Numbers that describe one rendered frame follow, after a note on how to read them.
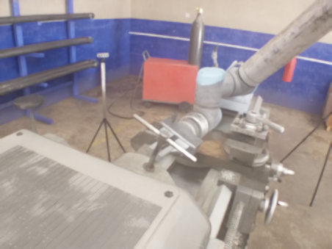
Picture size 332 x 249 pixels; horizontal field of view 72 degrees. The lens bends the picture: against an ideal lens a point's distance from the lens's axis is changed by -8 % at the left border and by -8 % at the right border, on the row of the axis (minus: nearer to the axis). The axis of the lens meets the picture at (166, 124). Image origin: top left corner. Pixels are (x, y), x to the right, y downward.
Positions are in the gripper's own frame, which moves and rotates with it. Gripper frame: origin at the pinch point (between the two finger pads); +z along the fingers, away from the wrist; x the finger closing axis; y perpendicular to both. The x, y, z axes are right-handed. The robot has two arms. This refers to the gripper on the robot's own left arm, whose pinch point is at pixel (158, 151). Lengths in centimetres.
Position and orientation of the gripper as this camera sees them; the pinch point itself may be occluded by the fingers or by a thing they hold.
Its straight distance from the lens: 66.4
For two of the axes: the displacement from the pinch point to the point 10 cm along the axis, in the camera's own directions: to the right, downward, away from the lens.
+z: -5.6, 3.3, -7.6
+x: 7.6, 5.7, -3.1
